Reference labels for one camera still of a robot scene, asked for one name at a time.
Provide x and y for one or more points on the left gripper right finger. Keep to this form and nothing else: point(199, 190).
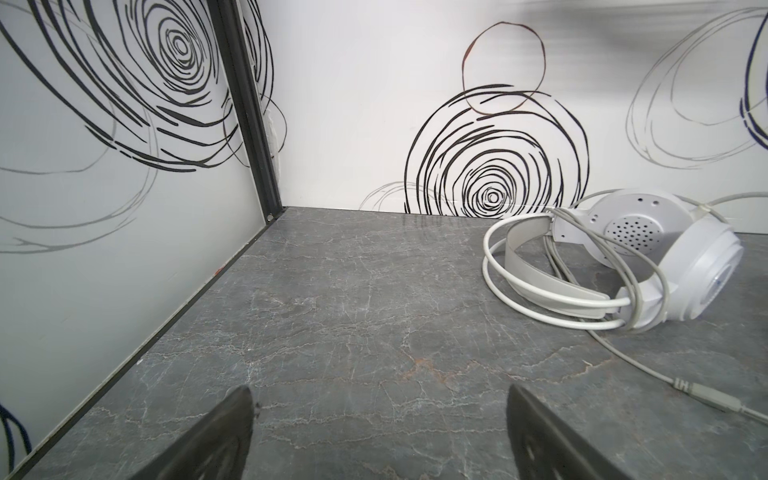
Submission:
point(545, 447)

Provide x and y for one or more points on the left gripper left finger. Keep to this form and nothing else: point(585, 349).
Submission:
point(216, 447)

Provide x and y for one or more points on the white headphones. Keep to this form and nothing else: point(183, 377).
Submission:
point(672, 254)

